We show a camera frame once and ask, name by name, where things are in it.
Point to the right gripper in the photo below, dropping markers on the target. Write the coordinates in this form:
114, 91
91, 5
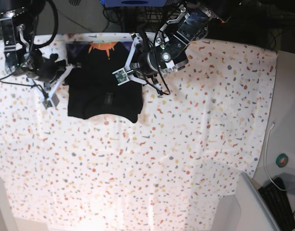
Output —
45, 69

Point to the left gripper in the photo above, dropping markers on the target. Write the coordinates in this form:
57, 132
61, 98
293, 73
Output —
147, 65

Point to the black t-shirt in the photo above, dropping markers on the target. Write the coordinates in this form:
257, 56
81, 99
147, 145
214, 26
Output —
93, 89

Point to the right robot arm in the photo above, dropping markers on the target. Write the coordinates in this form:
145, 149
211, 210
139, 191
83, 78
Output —
18, 24

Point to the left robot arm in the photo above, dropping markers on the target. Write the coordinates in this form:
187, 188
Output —
166, 52

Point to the blue device top edge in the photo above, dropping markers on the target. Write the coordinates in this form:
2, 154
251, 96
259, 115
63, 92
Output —
133, 3

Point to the terrazzo pattern tablecloth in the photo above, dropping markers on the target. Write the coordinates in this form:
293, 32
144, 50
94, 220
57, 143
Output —
167, 171

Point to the green tape roll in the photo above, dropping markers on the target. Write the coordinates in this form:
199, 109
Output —
282, 160

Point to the black keyboard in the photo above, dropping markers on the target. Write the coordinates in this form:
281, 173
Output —
278, 204

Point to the grey laptop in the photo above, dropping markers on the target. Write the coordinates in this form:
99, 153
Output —
255, 215

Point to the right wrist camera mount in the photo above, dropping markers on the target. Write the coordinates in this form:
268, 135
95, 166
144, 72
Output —
47, 92

